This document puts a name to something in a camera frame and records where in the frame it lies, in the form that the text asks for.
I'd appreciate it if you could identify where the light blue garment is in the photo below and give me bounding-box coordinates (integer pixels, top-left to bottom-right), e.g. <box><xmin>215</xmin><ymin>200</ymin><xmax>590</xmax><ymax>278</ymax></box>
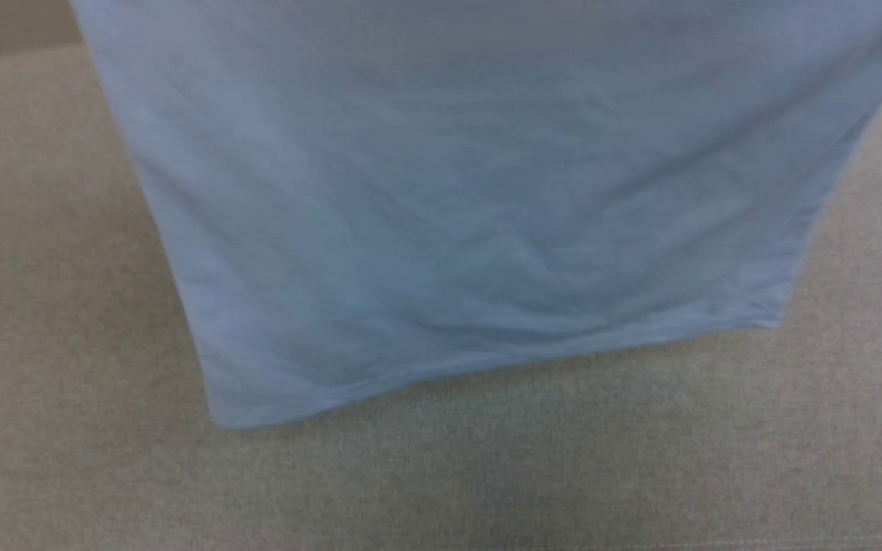
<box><xmin>70</xmin><ymin>0</ymin><xmax>882</xmax><ymax>431</ymax></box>

